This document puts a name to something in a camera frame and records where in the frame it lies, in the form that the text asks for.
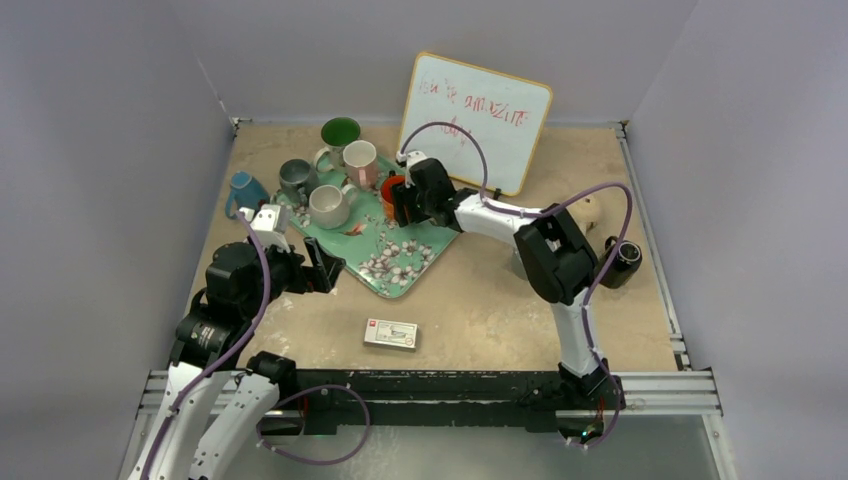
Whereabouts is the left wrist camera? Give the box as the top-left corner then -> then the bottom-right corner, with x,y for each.
238,204 -> 291,252

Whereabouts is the beige mug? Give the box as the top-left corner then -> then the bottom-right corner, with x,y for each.
570,194 -> 603,234

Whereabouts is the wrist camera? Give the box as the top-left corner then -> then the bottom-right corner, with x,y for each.
238,204 -> 291,252
395,150 -> 429,172

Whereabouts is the floral mug green inside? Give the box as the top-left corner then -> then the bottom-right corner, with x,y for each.
313,117 -> 361,173

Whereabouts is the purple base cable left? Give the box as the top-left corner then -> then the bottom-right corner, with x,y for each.
255,384 -> 371,466

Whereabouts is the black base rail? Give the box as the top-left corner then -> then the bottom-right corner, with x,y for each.
139,368 -> 723,439

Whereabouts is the blue grey mug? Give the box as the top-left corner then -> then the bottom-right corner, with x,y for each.
278,158 -> 320,205

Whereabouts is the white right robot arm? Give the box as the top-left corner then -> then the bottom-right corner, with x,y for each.
391,151 -> 622,407

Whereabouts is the white speckled mug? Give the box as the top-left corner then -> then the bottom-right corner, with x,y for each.
308,184 -> 360,229

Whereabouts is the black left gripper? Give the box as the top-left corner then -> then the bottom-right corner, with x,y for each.
241,235 -> 343,317

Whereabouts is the black mug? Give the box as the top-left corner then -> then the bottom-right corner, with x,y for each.
596,236 -> 643,289

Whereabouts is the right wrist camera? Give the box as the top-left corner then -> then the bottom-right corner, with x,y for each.
395,150 -> 429,172

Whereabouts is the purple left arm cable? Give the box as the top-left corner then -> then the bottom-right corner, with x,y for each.
139,211 -> 273,480

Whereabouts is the pink faceted mug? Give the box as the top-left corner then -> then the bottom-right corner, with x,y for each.
342,140 -> 379,190

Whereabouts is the yellow framed whiteboard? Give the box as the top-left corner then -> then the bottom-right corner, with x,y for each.
399,52 -> 553,196

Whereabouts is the green floral tray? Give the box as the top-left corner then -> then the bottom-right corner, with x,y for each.
271,171 -> 457,299

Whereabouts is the orange mug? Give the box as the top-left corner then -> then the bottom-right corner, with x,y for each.
379,175 -> 405,221

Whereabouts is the small white cardboard box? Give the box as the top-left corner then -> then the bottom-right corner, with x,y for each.
363,318 -> 419,351

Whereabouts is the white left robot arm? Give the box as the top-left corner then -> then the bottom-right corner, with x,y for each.
129,237 -> 346,479

